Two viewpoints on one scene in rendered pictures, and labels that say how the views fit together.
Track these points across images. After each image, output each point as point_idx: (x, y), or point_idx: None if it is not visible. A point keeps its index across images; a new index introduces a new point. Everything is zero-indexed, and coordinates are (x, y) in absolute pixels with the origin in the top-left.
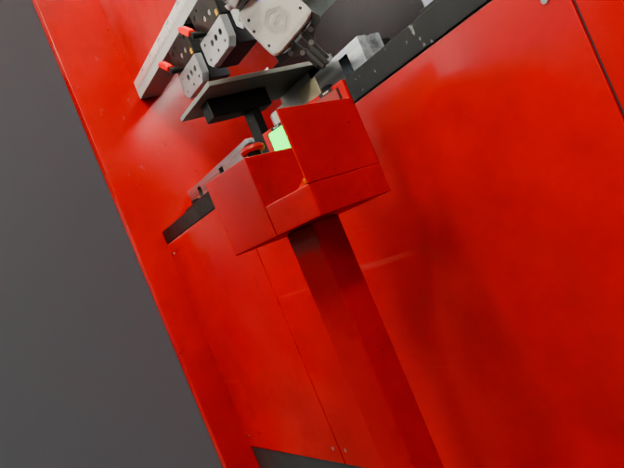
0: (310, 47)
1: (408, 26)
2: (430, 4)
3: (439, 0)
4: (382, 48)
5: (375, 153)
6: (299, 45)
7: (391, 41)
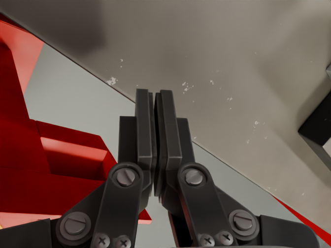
0: (162, 195)
1: (263, 189)
2: (328, 157)
3: (287, 205)
4: (232, 169)
5: (113, 157)
6: (137, 217)
7: (244, 176)
